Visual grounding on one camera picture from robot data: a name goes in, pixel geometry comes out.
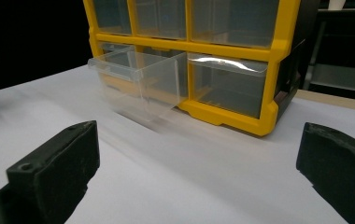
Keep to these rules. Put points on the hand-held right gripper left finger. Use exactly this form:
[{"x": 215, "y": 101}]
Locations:
[{"x": 57, "y": 165}]

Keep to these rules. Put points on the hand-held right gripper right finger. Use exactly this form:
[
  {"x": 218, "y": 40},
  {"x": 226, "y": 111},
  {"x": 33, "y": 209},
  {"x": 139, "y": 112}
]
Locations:
[{"x": 340, "y": 168}]

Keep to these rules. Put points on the clear plastic drawer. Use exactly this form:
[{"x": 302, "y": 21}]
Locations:
[
  {"x": 141, "y": 84},
  {"x": 233, "y": 21},
  {"x": 160, "y": 18},
  {"x": 228, "y": 87},
  {"x": 111, "y": 15}
]

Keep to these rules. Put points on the yellow drawer organizer cabinet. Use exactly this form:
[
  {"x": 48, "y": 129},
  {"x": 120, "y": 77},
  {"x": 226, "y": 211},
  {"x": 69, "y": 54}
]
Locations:
[{"x": 275, "y": 56}]

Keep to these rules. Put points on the metal stand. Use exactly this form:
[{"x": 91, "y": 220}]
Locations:
[{"x": 337, "y": 68}]

